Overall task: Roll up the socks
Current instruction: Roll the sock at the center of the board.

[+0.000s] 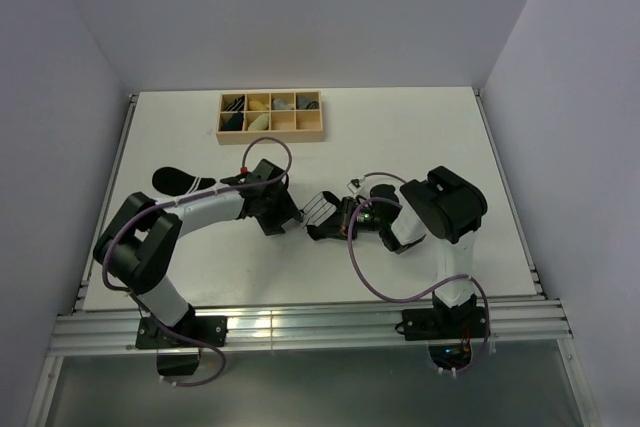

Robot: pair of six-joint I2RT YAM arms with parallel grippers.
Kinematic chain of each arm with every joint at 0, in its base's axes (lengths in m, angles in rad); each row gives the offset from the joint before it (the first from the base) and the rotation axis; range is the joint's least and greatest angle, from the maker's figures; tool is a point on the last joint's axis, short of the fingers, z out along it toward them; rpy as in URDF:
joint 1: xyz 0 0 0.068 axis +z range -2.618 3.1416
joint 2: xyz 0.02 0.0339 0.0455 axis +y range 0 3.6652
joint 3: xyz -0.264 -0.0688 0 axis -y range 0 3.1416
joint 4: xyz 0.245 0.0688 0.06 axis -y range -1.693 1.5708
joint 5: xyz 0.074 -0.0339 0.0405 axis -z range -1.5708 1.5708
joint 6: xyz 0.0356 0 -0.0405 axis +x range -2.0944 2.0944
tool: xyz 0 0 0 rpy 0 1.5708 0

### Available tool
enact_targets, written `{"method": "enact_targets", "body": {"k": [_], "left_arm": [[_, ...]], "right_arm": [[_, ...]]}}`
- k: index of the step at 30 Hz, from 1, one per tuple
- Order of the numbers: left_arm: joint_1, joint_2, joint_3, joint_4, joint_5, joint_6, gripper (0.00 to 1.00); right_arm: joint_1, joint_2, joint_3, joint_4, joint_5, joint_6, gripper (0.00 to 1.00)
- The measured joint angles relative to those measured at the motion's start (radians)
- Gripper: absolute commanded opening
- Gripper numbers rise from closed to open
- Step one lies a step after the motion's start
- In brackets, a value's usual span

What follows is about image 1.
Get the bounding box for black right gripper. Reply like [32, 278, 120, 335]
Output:
[315, 195, 385, 239]

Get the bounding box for white black-striped sock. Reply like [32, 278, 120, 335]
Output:
[301, 191, 341, 227]

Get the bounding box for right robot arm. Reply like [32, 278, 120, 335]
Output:
[302, 166, 488, 340]

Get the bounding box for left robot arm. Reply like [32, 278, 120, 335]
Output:
[93, 181, 302, 346]

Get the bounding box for cream rolled socks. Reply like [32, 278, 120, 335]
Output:
[247, 114, 270, 131]

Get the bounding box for dark teal rolled socks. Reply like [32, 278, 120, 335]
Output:
[220, 112, 244, 132]

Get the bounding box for grey yellow rolled socks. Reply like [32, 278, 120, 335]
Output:
[272, 98, 294, 111]

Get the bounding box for dark grey rolled socks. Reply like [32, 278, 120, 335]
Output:
[296, 95, 319, 110]

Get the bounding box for black striped rolled socks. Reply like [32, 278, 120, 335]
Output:
[223, 96, 245, 112]

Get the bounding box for wooden compartment box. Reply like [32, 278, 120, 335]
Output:
[216, 91, 325, 145]

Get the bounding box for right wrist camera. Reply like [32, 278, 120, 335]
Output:
[369, 184, 401, 207]

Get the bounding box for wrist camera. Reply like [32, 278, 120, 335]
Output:
[369, 184, 401, 207]
[245, 159, 284, 189]

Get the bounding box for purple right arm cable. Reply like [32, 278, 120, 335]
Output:
[347, 171, 492, 378]

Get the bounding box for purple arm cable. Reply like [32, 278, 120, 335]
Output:
[102, 136, 294, 388]
[347, 171, 492, 378]

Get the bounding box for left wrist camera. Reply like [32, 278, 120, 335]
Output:
[245, 159, 284, 189]

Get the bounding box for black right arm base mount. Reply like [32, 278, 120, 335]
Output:
[395, 307, 488, 341]

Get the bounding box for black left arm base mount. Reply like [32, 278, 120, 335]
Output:
[135, 316, 228, 350]

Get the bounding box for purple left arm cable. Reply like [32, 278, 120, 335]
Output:
[102, 136, 294, 388]

